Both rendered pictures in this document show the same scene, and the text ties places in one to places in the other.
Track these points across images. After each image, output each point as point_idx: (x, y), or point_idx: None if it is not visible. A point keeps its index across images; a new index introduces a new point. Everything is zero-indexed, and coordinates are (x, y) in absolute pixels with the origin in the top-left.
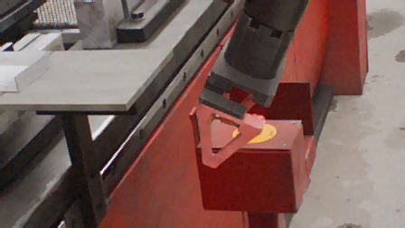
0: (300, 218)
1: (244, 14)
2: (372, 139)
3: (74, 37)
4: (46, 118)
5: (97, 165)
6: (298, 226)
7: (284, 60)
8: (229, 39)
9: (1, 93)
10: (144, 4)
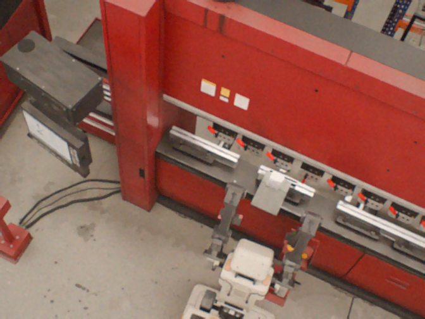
0: (395, 318)
1: None
2: None
3: (359, 206)
4: None
5: None
6: (390, 316)
7: (234, 224)
8: (237, 214)
9: (265, 183)
10: (358, 223)
